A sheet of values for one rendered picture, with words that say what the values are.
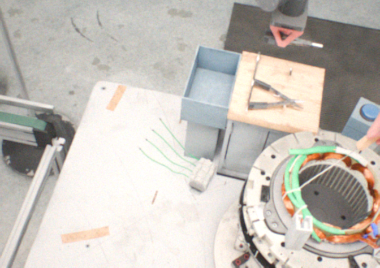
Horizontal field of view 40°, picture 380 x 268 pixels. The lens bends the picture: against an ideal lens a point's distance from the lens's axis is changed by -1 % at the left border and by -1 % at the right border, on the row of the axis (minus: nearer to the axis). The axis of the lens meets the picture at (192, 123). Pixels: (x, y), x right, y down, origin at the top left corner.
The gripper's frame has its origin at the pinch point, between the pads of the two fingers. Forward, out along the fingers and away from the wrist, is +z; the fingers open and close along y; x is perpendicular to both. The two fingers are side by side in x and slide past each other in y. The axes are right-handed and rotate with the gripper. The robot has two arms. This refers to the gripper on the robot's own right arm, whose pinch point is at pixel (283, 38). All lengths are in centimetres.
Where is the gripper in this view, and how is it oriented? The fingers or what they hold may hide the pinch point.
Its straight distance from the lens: 114.1
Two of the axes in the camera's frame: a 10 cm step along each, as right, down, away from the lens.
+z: -0.5, 5.6, 8.3
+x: 9.7, 2.1, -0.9
